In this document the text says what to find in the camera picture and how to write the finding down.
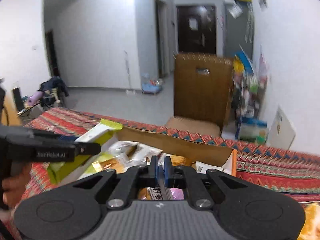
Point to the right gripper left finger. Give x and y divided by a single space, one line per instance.
74 210

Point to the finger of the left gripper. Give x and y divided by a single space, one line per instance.
49 136
87 148

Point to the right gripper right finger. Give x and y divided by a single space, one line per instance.
223 206

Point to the green white snack packet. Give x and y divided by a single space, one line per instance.
65 172

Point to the pink snack packet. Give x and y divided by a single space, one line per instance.
176 194

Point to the person left hand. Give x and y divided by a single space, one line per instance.
14 187

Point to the yellow thermos jug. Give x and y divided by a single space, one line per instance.
9 115

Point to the gold snack packet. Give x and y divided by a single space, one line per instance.
119 163

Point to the chair with clothes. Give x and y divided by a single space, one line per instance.
49 94

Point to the orange cardboard box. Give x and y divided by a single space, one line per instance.
219 156

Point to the patterned red tablecloth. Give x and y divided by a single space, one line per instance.
293 173

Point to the storage rack with items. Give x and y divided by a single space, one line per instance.
250 84

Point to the brown cardboard carton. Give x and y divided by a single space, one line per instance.
203 87

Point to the dark entrance door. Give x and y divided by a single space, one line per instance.
196 27

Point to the grey refrigerator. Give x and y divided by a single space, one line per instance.
238 28

